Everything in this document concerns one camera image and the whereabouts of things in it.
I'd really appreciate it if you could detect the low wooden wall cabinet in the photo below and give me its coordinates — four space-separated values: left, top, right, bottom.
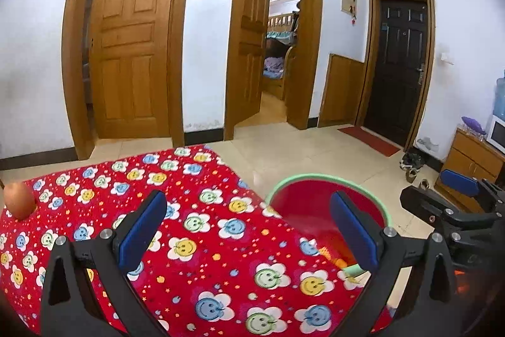
318 53 365 128

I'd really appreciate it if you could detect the blue water bottle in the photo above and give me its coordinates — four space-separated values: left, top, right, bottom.
493 69 505 122

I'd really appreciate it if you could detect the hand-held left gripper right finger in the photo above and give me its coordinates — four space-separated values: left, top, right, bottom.
329 191 460 337

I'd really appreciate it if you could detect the wooden side cabinet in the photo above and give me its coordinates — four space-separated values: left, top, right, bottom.
434 127 505 213

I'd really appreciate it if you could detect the red apple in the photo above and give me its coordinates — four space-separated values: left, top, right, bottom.
3 181 37 220

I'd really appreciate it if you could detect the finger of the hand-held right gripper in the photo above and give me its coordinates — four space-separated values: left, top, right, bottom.
440 169 505 203
400 185 464 230

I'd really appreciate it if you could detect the red door mat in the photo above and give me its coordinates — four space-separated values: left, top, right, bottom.
337 126 401 158

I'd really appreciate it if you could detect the wooden bunk bed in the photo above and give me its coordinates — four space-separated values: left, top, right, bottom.
262 11 300 101

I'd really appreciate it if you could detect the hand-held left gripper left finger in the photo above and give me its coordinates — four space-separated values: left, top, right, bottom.
40 190 168 337

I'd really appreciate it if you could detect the dark entrance door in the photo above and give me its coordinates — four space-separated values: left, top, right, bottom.
363 0 429 148

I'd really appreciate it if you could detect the white microwave oven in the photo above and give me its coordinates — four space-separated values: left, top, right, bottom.
485 114 505 155

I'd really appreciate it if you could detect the dark shoe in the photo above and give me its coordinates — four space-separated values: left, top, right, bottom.
399 151 427 172

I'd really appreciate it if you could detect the red smiley flower tablecloth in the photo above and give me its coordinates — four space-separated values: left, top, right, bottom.
0 143 395 337

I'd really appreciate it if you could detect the red bin with green rim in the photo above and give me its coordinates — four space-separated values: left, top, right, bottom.
264 173 391 278

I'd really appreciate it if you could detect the open door wooden frame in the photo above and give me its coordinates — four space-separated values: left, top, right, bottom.
223 0 325 140

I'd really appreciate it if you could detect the closed door wooden frame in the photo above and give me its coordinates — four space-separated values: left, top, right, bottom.
61 0 200 160

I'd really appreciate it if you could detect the purple soft object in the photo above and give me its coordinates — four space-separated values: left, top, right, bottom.
461 116 487 134

